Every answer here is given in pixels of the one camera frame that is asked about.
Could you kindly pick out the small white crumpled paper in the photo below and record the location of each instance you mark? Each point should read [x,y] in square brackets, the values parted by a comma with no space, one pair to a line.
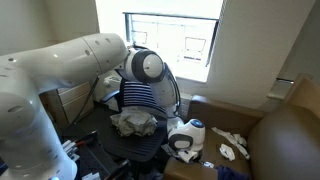
[227,151]

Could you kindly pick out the dark blue cloth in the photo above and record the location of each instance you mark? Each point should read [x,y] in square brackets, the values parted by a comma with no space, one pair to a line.
[231,174]

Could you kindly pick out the light wooden drawer cabinet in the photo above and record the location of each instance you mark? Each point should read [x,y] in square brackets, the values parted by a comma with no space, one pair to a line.
[75,100]

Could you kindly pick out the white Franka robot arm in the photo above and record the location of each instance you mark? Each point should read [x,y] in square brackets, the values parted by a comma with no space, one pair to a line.
[26,110]

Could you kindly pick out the black perforated robot platform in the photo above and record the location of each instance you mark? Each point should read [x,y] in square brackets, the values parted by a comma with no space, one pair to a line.
[96,160]

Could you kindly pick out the long white paper strip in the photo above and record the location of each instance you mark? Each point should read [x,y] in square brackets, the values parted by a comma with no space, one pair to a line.
[230,136]

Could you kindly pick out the brown leather couch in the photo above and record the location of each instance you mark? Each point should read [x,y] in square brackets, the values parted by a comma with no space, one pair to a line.
[273,146]

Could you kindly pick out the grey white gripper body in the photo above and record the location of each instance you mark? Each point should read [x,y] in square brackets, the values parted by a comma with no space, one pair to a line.
[188,156]

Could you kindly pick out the beige crumpled cloth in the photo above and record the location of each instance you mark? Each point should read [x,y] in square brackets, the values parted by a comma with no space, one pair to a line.
[135,121]

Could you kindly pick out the dark framed window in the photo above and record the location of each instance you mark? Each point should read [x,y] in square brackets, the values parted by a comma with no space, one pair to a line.
[200,40]

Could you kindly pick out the black mesh office chair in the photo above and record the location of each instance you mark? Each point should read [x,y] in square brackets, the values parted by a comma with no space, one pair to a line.
[136,146]

